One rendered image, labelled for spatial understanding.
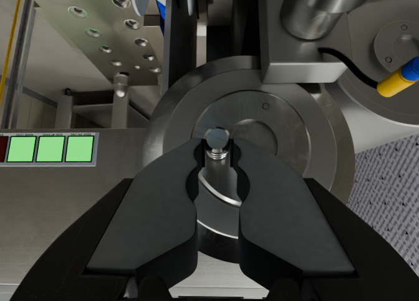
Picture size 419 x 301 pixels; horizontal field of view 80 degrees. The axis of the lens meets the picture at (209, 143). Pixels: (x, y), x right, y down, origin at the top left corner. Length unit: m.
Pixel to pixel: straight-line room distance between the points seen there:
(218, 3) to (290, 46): 0.42
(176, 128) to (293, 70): 0.08
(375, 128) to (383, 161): 0.14
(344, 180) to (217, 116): 0.10
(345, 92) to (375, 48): 0.04
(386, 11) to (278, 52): 0.12
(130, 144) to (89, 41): 0.20
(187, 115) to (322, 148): 0.09
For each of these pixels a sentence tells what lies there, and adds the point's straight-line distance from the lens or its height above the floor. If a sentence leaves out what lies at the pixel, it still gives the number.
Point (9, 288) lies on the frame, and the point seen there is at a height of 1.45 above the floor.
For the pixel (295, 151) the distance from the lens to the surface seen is 0.16.
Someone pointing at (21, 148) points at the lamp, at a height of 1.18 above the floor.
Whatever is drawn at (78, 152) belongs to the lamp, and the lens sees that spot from 0.57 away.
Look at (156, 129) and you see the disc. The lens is 0.19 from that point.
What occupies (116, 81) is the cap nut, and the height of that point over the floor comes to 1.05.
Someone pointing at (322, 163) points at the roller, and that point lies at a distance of 0.18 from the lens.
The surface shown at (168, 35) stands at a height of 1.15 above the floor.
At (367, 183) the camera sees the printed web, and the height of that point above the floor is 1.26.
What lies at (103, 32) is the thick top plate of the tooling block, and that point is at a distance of 0.46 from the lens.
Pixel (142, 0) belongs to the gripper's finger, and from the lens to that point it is 0.23.
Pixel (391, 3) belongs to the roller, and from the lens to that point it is 0.27.
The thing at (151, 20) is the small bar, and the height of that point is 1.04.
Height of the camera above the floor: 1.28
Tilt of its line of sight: 12 degrees down
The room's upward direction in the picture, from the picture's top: 180 degrees counter-clockwise
